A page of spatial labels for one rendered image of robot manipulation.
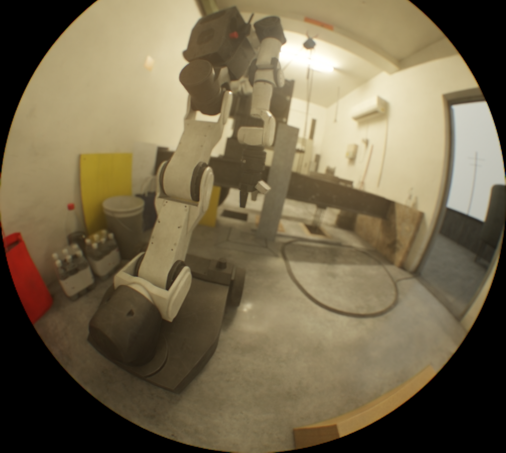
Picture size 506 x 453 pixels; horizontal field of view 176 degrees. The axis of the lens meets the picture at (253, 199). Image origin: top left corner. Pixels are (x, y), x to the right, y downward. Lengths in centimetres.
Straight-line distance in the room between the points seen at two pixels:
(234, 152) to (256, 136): 96
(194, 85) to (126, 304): 60
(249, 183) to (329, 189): 124
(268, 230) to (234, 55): 134
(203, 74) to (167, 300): 64
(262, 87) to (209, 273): 76
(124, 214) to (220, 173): 97
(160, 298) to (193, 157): 44
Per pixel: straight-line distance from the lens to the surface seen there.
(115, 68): 127
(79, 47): 113
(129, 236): 107
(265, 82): 64
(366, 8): 260
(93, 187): 116
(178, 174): 55
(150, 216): 148
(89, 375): 81
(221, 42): 70
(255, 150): 57
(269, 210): 146
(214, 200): 155
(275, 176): 140
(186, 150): 60
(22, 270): 91
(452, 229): 887
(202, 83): 55
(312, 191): 166
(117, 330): 41
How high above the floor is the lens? 69
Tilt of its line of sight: 13 degrees down
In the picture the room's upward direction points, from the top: 11 degrees clockwise
